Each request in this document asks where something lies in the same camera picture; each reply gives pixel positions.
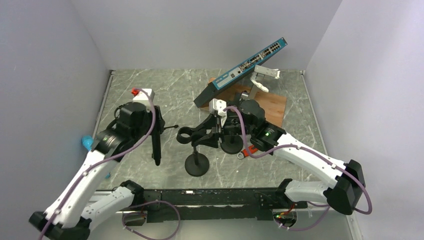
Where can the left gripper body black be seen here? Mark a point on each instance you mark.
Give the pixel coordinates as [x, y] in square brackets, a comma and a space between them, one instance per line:
[157, 127]

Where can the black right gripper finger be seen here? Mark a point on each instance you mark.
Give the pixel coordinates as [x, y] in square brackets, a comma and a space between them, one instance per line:
[208, 126]
[209, 140]

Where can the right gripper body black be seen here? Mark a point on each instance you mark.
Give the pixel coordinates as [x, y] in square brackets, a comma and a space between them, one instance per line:
[233, 127]

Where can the black shock mount desk stand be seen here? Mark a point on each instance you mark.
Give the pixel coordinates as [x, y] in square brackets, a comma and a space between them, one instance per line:
[233, 144]

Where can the black tripod shock mount stand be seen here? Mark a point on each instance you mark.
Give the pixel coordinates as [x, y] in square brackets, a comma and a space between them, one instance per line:
[169, 127]

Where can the black round base stand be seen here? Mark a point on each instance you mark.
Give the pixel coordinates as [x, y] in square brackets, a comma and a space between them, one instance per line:
[196, 164]

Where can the black microphone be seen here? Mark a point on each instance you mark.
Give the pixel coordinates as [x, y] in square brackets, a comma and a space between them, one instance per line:
[156, 147]

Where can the blue microphone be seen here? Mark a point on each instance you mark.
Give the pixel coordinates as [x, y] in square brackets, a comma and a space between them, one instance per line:
[87, 142]

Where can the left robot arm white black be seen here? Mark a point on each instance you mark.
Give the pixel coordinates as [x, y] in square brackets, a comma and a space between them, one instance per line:
[71, 217]

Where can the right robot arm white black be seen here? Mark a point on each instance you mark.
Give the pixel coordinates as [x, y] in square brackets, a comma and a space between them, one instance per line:
[341, 185]

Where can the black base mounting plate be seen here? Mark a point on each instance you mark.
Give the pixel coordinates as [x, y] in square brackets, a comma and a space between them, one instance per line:
[213, 204]

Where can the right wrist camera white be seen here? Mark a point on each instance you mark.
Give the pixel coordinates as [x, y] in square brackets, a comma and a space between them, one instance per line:
[217, 108]

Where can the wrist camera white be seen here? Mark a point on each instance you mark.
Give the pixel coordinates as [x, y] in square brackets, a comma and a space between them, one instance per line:
[143, 94]
[217, 108]

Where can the red handled adjustable wrench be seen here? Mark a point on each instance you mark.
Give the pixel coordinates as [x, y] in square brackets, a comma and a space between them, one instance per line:
[244, 153]

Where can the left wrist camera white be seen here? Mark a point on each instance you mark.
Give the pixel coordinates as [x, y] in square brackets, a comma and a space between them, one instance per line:
[143, 94]

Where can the blue network switch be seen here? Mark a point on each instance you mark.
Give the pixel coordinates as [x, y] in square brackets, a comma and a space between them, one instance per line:
[235, 74]

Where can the white metal bracket stand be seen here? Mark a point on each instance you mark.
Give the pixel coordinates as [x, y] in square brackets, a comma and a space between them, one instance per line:
[259, 74]

